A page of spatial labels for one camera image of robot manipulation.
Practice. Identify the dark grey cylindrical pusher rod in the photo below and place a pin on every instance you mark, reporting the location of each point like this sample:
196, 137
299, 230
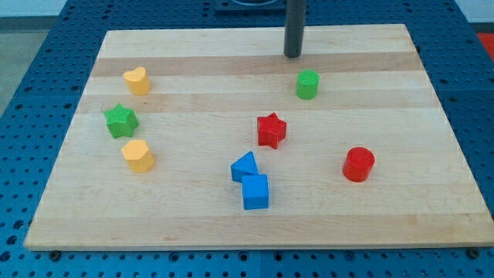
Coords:
294, 28

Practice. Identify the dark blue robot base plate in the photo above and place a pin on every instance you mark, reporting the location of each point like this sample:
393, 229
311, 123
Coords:
244, 6

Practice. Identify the blue cube block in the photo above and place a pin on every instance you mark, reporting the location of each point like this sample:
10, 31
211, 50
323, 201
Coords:
255, 192

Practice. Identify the yellow heart block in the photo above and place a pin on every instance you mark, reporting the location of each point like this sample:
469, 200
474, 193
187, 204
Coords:
137, 81

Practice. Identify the yellow pentagon block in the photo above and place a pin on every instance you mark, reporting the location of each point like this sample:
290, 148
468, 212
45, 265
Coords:
138, 155

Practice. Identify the light wooden board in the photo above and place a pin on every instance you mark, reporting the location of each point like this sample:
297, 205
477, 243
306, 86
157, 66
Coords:
208, 86

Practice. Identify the green star block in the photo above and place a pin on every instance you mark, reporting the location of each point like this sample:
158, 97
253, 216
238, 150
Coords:
121, 121

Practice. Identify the blue triangle block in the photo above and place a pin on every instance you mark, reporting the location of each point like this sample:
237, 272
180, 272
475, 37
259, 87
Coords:
246, 165

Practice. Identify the red star block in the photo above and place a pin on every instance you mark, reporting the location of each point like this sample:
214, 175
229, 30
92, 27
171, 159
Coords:
271, 130

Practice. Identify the green cylinder block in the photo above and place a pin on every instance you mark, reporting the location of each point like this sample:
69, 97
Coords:
307, 82

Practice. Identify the red cylinder block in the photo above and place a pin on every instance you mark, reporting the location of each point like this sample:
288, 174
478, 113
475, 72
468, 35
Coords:
358, 164

